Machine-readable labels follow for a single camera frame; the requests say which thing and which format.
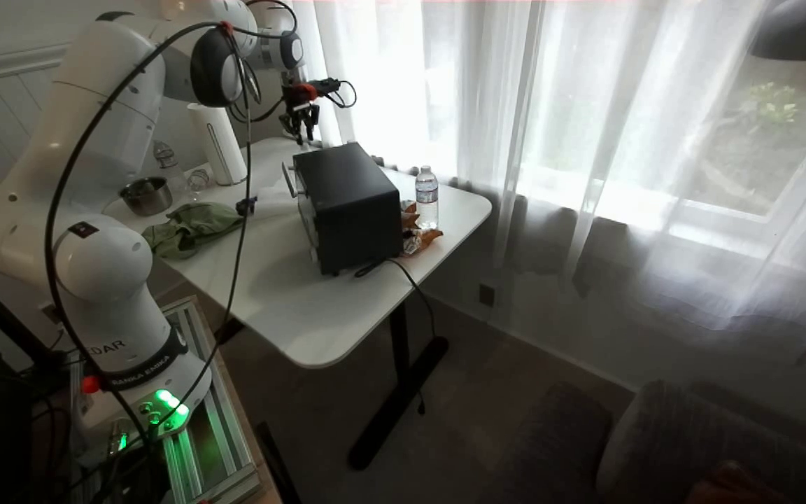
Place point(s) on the dark lamp shade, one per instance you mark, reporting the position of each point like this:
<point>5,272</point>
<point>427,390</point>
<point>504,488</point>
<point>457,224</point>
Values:
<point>804,31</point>

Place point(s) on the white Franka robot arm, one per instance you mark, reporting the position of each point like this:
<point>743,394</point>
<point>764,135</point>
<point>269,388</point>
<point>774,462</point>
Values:
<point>95,112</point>

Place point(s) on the black wall outlet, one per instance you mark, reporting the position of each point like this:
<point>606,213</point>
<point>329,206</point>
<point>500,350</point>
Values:
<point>489,294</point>

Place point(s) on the black toaster oven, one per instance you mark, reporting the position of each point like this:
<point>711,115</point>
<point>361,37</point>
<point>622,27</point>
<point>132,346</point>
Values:
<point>352,210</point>

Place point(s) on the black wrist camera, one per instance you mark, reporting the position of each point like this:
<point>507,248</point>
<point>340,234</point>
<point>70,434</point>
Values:
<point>332,84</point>

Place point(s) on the green cloth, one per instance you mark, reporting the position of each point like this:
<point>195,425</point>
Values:
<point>195,229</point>

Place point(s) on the grey fabric sofa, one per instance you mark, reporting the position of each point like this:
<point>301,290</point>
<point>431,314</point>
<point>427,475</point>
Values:
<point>683,448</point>

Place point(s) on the small clear water bottle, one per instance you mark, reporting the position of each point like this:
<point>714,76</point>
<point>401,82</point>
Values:
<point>427,198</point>

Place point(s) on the white sheer curtain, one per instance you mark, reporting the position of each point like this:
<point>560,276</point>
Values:
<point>645,142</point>
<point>459,84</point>

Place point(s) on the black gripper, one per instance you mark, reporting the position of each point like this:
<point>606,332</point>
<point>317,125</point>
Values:
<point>301,96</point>

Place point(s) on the brown leather cushion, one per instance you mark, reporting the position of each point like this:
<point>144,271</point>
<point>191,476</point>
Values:
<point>735,488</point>

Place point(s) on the orange snack packet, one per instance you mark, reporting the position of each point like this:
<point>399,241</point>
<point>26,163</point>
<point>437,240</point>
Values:
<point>412,240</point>

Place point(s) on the small metal bowl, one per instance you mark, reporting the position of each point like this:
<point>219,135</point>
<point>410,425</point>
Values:
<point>146,194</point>

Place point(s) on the black floor bar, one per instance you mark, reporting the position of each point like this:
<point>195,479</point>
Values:
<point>277,462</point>

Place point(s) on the black table leg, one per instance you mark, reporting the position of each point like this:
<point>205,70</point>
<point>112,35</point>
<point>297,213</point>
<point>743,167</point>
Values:
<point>394,401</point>

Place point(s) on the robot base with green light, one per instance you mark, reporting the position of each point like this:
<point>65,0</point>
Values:
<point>189,437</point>

